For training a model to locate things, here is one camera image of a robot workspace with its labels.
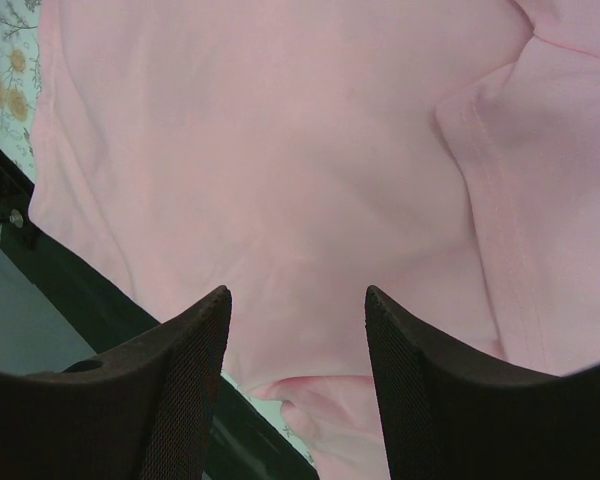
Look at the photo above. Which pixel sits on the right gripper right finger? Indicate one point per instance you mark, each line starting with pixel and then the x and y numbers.
pixel 449 411

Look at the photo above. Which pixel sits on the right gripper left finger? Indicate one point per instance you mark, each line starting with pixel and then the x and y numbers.
pixel 141 410

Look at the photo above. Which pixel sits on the pink t-shirt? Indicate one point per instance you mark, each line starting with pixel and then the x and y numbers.
pixel 301 151

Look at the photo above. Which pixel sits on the floral table mat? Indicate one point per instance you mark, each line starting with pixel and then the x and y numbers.
pixel 20 80

